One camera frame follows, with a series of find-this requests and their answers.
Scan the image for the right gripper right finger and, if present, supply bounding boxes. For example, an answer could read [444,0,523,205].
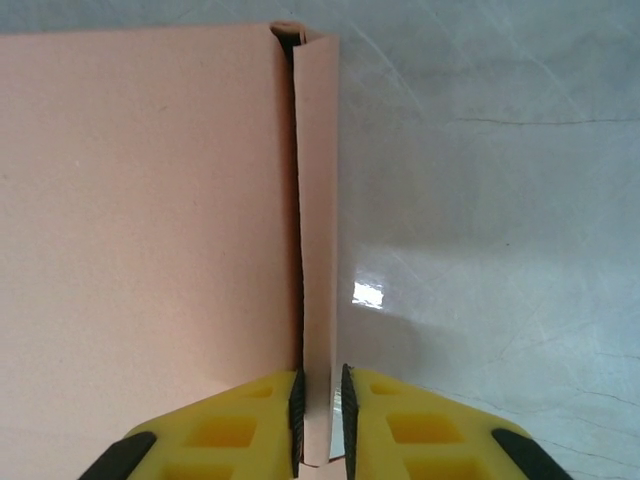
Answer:
[339,363,569,480]

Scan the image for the pink corrugated paper box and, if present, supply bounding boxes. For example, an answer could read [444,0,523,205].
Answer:
[0,19,342,471]

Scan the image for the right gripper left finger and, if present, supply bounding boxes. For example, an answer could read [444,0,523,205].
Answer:
[82,367,307,480]

